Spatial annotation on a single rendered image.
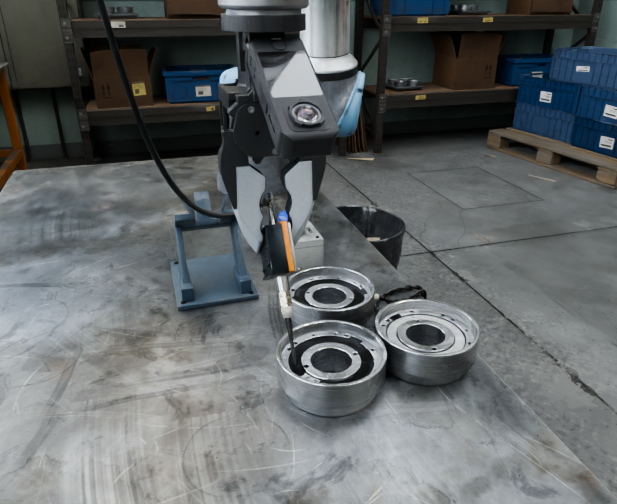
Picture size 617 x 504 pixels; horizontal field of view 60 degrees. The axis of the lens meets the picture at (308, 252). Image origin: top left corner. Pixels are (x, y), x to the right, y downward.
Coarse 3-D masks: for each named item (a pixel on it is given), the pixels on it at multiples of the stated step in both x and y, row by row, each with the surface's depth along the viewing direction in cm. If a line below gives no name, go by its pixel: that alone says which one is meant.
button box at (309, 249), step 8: (304, 232) 75; (312, 232) 75; (304, 240) 73; (312, 240) 73; (320, 240) 73; (296, 248) 73; (304, 248) 73; (312, 248) 73; (320, 248) 74; (296, 256) 73; (304, 256) 73; (312, 256) 74; (320, 256) 74; (304, 264) 74; (312, 264) 74; (320, 264) 75
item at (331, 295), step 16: (304, 272) 66; (320, 272) 67; (336, 272) 67; (352, 272) 66; (320, 288) 64; (336, 288) 64; (368, 288) 64; (320, 304) 61; (336, 304) 61; (368, 304) 59; (304, 320) 59; (352, 320) 58
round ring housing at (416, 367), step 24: (384, 312) 58; (408, 312) 59; (432, 312) 59; (456, 312) 58; (384, 336) 53; (408, 336) 57; (432, 336) 57; (408, 360) 51; (432, 360) 50; (456, 360) 51; (432, 384) 52
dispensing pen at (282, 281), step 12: (264, 204) 52; (276, 204) 52; (264, 228) 50; (276, 228) 50; (264, 240) 51; (276, 240) 50; (264, 252) 51; (276, 252) 49; (264, 264) 52; (276, 264) 49; (264, 276) 52; (276, 276) 51; (276, 288) 51; (288, 288) 51; (288, 300) 51; (288, 312) 50; (288, 324) 50
